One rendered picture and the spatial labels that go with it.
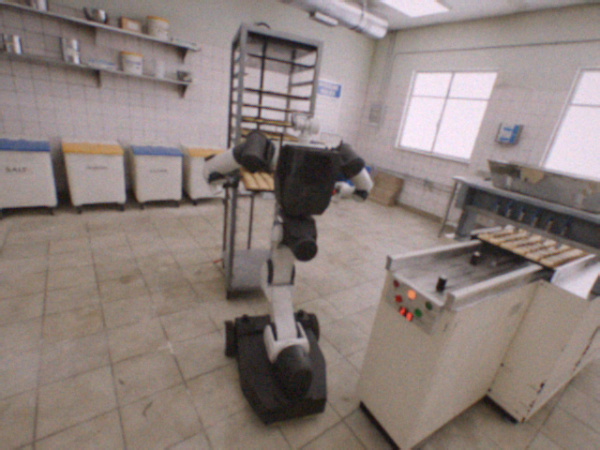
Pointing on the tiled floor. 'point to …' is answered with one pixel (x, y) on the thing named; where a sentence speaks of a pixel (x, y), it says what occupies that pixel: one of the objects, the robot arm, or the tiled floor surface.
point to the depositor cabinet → (545, 339)
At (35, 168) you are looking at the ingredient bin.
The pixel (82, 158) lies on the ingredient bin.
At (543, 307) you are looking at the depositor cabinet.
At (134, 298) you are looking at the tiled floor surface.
